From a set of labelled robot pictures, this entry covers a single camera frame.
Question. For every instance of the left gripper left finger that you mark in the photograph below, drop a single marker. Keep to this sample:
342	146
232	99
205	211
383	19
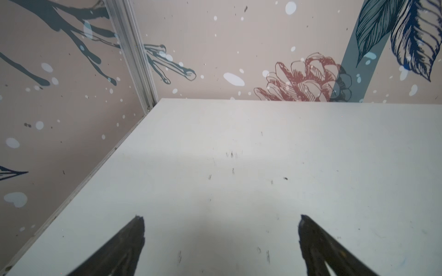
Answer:
119	256

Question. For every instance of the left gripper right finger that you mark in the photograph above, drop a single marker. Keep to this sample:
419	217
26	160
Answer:
322	252

